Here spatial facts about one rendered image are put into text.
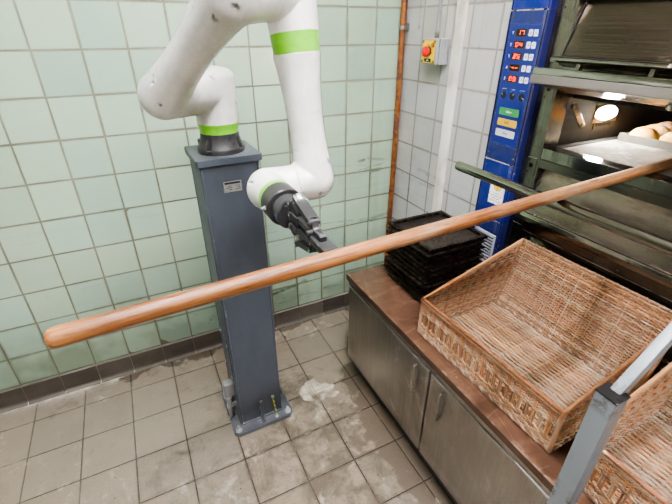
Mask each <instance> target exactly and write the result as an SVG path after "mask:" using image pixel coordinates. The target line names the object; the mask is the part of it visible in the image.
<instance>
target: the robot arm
mask: <svg viewBox="0 0 672 504"><path fill-rule="evenodd" d="M258 23H267V26H268V31H269V36H270V41H271V46H272V50H273V60H274V63H275V67H276V70H277V74H278V78H279V82H280V86H281V90H282V94H283V99H284V103H285V108H286V114H287V119H288V125H289V132H290V140H291V149H292V153H293V163H292V164H291V165H287V166H280V167H270V168H262V169H259V170H257V171H255V172H254V173H253V174H252V175H251V176H250V178H249V180H248V182H247V195H248V197H249V199H250V201H251V202H252V203H253V204H254V205H255V206H256V207H258V208H259V209H261V210H263V211H264V212H265V214H266V215H267V216H268V217H269V218H270V219H271V221H272V222H274V223H275V224H277V225H281V226H282V227H284V228H286V229H289V230H291V232H292V234H293V235H294V236H296V239H295V242H294V246H295V247H300V248H301V249H303V250H305V251H306V252H308V253H314V252H318V253H323V252H327V251H331V250H334V249H338V247H337V246H336V245H335V244H334V243H332V242H331V241H330V240H329V239H328V238H327V237H326V235H325V234H324V233H323V232H322V229H321V227H320V226H319V224H320V223H321V220H320V218H319V217H318V216H317V214H316V213H315V211H314V210H313V208H312V207H311V206H310V204H309V203H308V202H309V201H308V200H314V199H320V198H322V197H324V196H326V195H327V194H328V193H329V192H330V190H331V189H332V187H333V183H334V176H333V171H332V167H331V163H330V158H329V153H328V148H327V141H326V134H325V127H324V118H323V108H322V94H321V51H320V44H319V27H318V14H317V3H316V0H190V2H189V4H188V7H187V9H186V11H185V14H184V16H183V18H182V20H181V22H180V24H179V26H178V28H177V30H176V32H175V34H174V36H173V37H172V39H171V41H170V42H169V44H168V46H167V47H166V49H165V50H164V52H163V53H162V54H161V56H160V57H159V58H158V60H157V61H156V62H155V64H154V65H153V66H152V67H151V68H150V69H149V70H148V72H147V73H146V74H145V75H144V76H143V77H142V78H141V79H140V81H139V83H138V87H137V96H138V100H139V102H140V104H141V106H142V107H143V109H144V110H145V111H146V112H147V113H148V114H150V115H151V116H153V117H155V118H157V119H161V120H172V119H178V118H184V117H190V116H195V117H196V123H197V126H198V128H199V132H200V138H198V139H197V141H198V147H197V148H198V153H199V154H202V155H206V156H228V155H234V154H238V153H241V152H243V151H244V150H245V144H244V143H243V141H242V139H241V137H240V134H239V115H238V105H237V96H236V88H235V80H234V74H233V72H232V71H231V70H230V69H228V68H225V67H221V66H214V65H211V63H212V62H213V61H214V59H215V58H216V57H217V56H218V54H219V53H220V52H221V51H222V50H223V49H224V47H225V46H226V45H227V44H228V43H229V42H230V41H231V40H232V39H233V38H234V37H235V36H236V35H237V34H238V33H239V32H240V31H241V30H242V29H243V28H244V27H245V26H247V25H250V24H258ZM312 218H313V219H312Z"/></svg>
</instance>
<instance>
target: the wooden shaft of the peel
mask: <svg viewBox="0 0 672 504"><path fill-rule="evenodd" d="M669 168H672V157H671V158H667V159H663V160H660V161H656V162H652V163H649V164H645V165H641V166H638V167H634V168H630V169H627V170H623V171H619V172H616V173H612V174H608V175H605V176H601V177H598V178H594V179H590V180H587V181H583V182H579V183H576V184H572V185H568V186H565V187H561V188H557V189H554V190H550V191H546V192H543V193H539V194H535V195H532V196H528V197H524V198H521V199H517V200H513V201H510V202H506V203H503V204H499V205H495V206H492V207H488V208H484V209H481V210H477V211H473V212H470V213H466V214H462V215H459V216H455V217H451V218H448V219H444V220H440V221H437V222H433V223H429V224H426V225H422V226H418V227H415V228H411V229H408V230H404V231H400V232H397V233H393V234H389V235H386V236H382V237H378V238H375V239H371V240H367V241H364V242H360V243H356V244H353V245H349V246H345V247H342V248H338V249H334V250H331V251H327V252H323V253H320V254H316V255H312V256H309V257H305V258H302V259H298V260H294V261H291V262H287V263H283V264H280V265H276V266H272V267H269V268H265V269H261V270H258V271H254V272H250V273H247V274H243V275H239V276H236V277H232V278H228V279H225V280H221V281H217V282H214V283H210V284H207V285H203V286H199V287H196V288H192V289H188V290H185V291H181V292H177V293H174V294H170V295H166V296H163V297H159V298H155V299H152V300H148V301H144V302H141V303H137V304H133V305H130V306H126V307H122V308H119V309H115V310H112V311H108V312H104V313H101V314H97V315H93V316H90V317H86V318H82V319H79V320H75V321H71V322H68V323H64V324H60V325H57V326H53V327H51V328H49V329H47V330H46V331H45V333H44V341H45V344H46V345H47V346H48V347H49V348H51V349H55V348H61V347H64V346H67V345H71V344H74V343H78V342H81V341H84V340H88V339H91V338H95V337H98V336H101V335H105V334H108V333H112V332H115V331H118V330H122V329H125V328H129V327H132V326H135V325H139V324H142V323H146V322H149V321H152V320H156V319H159V318H163V317H166V316H169V315H173V314H176V313H180V312H183V311H186V310H190V309H193V308H197V307H200V306H203V305H207V304H210V303H214V302H217V301H220V300H224V299H227V298H231V297H234V296H237V295H241V294H244V293H247V292H251V291H254V290H258V289H261V288H264V287H268V286H271V285H275V284H278V283H281V282H285V281H288V280H292V279H295V278H298V277H302V276H305V275H309V274H312V273H315V272H319V271H322V270H326V269H329V268H332V267H336V266H339V265H343V264H346V263H349V262H353V261H356V260H360V259H363V258H366V257H370V256H373V255H377V254H380V253H383V252H387V251H390V250H394V249H397V248H400V247H404V246H407V245H411V244H414V243H417V242H421V241H424V240H428V239H431V238H434V237H438V236H441V235H445V234H448V233H451V232H455V231H458V230H462V229H465V228H468V227H472V226H475V225H479V224H482V223H485V222H489V221H492V220H495V219H499V218H502V217H506V216H509V215H512V214H516V213H519V212H523V211H526V210H529V209H533V208H536V207H540V206H543V205H546V204H550V203H553V202H557V201H560V200H563V199H567V198H570V197H574V196H577V195H580V194H584V193H587V192H591V191H594V190H597V189H601V188H604V187H608V186H611V185H614V184H618V183H621V182H625V181H628V180H631V179H635V178H638V177H642V176H645V175H648V174H652V173H655V172H659V171H662V170H665V169H669Z"/></svg>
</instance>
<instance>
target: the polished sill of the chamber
mask: <svg viewBox="0 0 672 504"><path fill-rule="evenodd" d="M541 159H542V160H545V161H549V162H552V163H555V164H559V165H562V166H565V167H569V168H572V169H575V170H579V171H582V172H585V173H589V174H592V175H595V176H599V177H601V176H605V175H608V174H612V173H616V172H619V171H623V170H627V169H630V168H634V167H632V166H628V165H624V164H620V163H616V162H613V161H609V160H605V159H601V158H597V157H594V156H590V155H586V154H582V153H578V152H575V151H571V150H567V149H563V148H559V147H556V146H553V147H547V148H543V151H542V155H541ZM621 183H622V184H625V185H628V186H632V187H635V188H638V189H642V190H645V191H648V192H652V193H655V194H658V195H662V196H665V197H668V198H672V177H670V176H666V175H662V174H658V173H652V174H648V175H645V176H642V177H638V178H635V179H631V180H628V181H625V182H621Z"/></svg>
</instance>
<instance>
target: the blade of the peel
mask: <svg viewBox="0 0 672 504"><path fill-rule="evenodd" d="M630 133H631V132H622V133H619V136H618V139H617V140H618V141H623V142H628V143H633V144H638V145H643V146H647V147H652V148H657V149H662V150H667V151H671V152H672V142H666V141H661V140H656V139H651V138H646V137H640V136H635V135H630Z"/></svg>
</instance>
